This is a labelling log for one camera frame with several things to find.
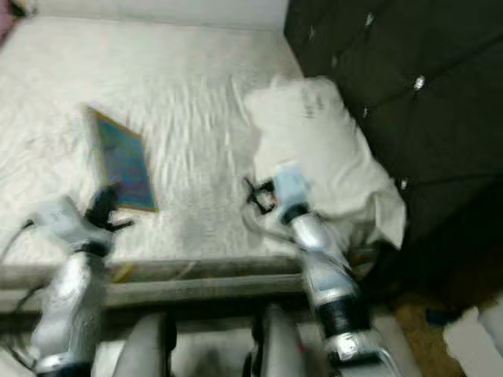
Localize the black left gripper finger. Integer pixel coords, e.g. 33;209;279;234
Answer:
88;187;123;227

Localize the colourful children's book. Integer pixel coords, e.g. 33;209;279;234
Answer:
85;106;160;214

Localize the white pillow with green print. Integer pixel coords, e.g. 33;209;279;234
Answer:
242;75;408;252

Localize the grey quilted mattress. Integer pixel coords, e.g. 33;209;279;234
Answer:
0;16;409;276

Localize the grey dotted bed base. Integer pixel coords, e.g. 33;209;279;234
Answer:
0;263;362;315

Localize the silver left robot leg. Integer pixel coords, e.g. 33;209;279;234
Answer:
118;313;183;377

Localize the silver robot leg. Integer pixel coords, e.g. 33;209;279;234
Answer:
248;305;315;377
118;313;183;377

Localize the silver right robot leg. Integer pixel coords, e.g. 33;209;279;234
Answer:
248;305;315;377

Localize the black tufted headboard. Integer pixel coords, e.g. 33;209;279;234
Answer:
283;0;503;299

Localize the mauve cartoon print blanket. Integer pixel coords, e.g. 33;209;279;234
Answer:
0;0;20;40

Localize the brown floor rug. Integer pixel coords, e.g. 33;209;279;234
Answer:
393;295;503;377

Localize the white flat object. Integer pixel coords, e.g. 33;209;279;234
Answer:
444;306;503;377

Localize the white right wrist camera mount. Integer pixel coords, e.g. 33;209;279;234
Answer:
271;161;311;213

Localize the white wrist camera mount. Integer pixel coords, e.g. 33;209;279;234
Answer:
271;161;311;213
31;196;107;246

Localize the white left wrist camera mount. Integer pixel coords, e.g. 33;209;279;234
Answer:
31;196;107;246

